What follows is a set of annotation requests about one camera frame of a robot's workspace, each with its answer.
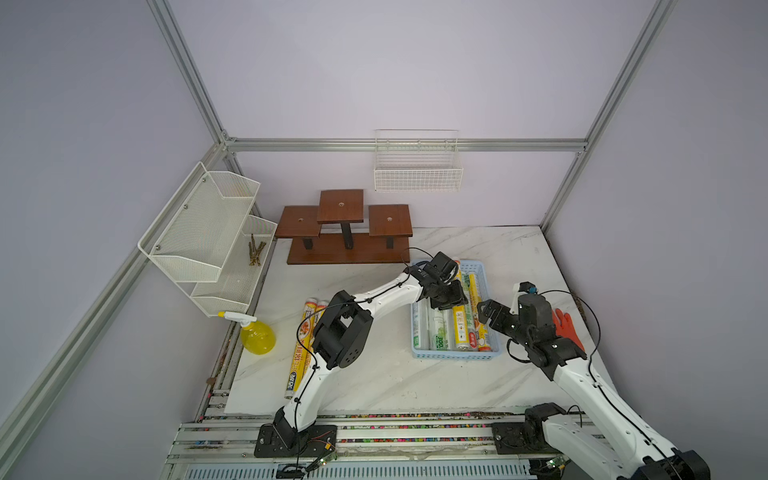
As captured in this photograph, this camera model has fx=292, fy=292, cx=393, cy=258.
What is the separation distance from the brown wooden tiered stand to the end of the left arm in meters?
0.27

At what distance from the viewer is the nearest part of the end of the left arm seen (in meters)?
0.71

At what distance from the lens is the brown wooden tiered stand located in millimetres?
993
